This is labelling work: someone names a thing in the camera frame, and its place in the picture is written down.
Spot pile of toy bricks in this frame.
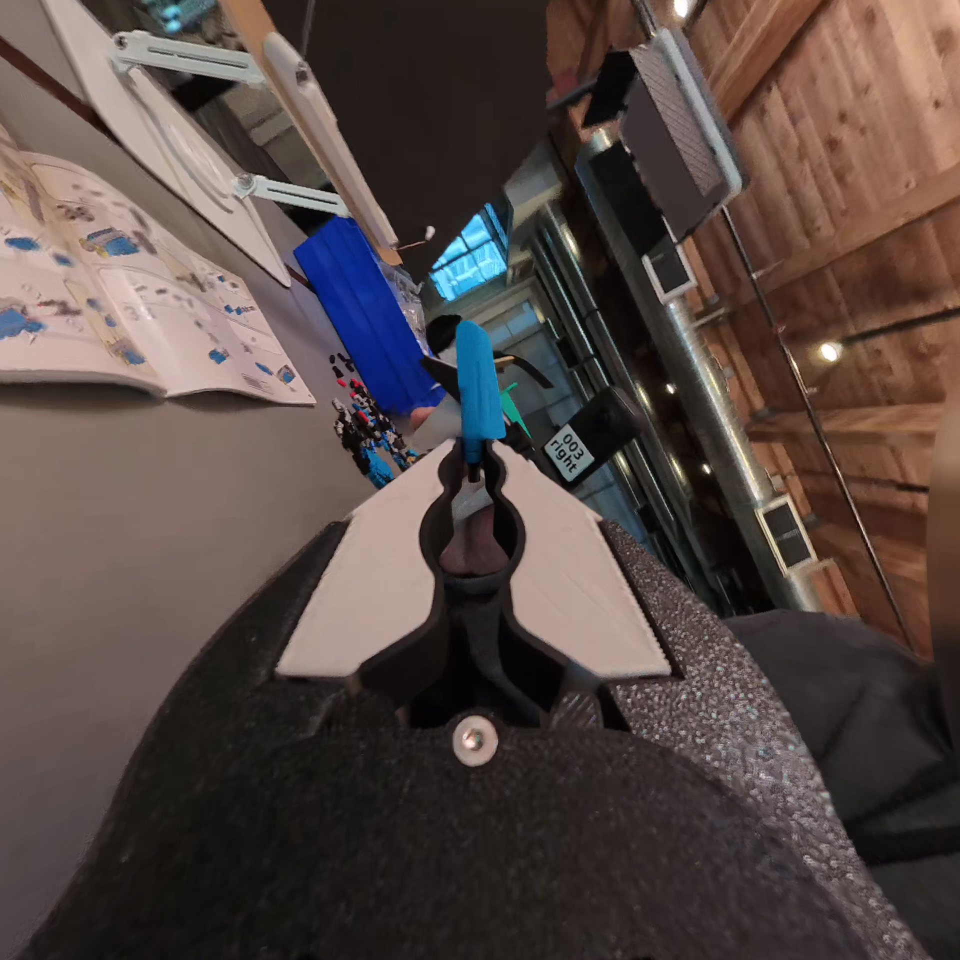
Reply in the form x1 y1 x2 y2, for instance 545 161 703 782
330 351 423 490

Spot blue panel brick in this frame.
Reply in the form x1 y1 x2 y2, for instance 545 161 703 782
455 320 506 483

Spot large ceiling grille unit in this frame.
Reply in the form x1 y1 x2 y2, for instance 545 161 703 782
618 26 745 243

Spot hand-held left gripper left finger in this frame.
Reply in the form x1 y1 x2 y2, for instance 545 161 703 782
274 438 459 680

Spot grey desk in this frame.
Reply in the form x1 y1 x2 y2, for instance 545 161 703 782
0 71 451 954

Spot clear plastic parts bags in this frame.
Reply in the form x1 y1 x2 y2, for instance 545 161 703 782
381 258 429 354

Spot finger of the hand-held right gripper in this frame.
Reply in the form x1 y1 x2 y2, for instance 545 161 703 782
414 392 464 455

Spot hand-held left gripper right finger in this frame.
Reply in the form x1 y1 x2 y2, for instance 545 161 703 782
489 441 672 681

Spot blue bin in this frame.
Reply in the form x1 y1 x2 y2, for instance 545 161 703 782
292 216 445 412

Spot dark partition panel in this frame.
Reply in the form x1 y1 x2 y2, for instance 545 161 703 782
258 0 560 265

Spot silver air duct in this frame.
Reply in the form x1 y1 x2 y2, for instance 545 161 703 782
573 123 830 612

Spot person's right hand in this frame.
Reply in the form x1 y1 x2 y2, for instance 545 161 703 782
439 508 516 579

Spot paned window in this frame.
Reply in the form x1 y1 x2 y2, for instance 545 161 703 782
429 204 513 303

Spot instruction manual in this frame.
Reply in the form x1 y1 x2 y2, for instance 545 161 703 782
0 123 318 408

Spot white stand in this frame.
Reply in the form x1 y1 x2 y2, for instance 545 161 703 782
41 0 352 290

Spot white ceiling air vent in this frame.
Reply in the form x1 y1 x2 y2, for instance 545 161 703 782
642 240 696 303
756 495 820 577

